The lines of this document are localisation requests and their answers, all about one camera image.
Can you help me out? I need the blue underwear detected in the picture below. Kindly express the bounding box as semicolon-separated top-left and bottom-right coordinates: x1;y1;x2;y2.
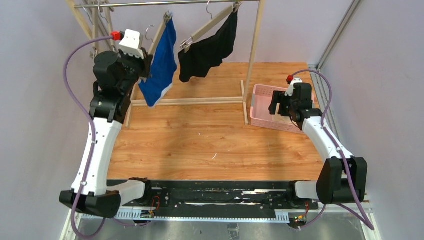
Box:
138;19;177;108

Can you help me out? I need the beige hanger with blue underwear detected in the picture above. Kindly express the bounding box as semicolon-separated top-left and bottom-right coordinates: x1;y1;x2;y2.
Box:
142;10;174;84

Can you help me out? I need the cream underwear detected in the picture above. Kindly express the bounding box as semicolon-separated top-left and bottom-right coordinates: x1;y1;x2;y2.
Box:
271;114;293;126

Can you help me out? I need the beige hanger with cream underwear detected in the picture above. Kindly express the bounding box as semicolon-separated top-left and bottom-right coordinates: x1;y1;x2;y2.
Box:
92;0;116;54

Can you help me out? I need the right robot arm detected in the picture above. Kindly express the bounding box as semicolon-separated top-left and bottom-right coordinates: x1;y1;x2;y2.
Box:
268;80;368;205

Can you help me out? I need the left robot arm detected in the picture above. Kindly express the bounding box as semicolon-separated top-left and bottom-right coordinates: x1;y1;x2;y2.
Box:
59;51;153;219

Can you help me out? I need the beige hanger with black underwear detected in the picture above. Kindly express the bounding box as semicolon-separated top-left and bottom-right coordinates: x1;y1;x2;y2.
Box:
180;0;242;52

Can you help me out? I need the empty beige clip hanger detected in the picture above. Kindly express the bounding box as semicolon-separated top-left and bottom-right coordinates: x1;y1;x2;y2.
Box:
90;7;100;59

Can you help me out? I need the black underwear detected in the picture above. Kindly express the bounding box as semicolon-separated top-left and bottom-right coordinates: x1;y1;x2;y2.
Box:
178;11;238;83

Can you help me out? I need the pink plastic basket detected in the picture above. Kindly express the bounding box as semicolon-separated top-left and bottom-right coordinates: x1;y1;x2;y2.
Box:
250;83;315;135

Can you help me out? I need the wooden clothes rack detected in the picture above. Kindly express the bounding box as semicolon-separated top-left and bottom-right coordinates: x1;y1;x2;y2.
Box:
64;0;267;129

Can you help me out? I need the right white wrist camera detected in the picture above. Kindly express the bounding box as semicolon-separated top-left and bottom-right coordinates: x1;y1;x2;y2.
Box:
284;77;304;98

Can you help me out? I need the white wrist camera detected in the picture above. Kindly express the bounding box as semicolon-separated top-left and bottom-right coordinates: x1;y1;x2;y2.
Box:
118;29;145;60
284;77;304;98

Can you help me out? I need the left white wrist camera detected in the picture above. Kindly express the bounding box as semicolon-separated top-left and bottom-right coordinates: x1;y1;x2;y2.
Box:
118;29;145;60

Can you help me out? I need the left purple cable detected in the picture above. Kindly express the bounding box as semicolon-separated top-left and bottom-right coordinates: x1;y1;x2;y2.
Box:
62;30;153;240

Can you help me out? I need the purple cable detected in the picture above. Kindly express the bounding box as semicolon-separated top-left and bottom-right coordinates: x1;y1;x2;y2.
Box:
62;30;153;240
286;69;376;232

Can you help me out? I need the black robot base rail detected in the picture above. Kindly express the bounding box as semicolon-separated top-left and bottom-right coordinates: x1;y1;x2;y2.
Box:
112;180;322;225

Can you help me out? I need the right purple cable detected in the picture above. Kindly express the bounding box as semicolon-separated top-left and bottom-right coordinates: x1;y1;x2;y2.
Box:
286;69;376;232

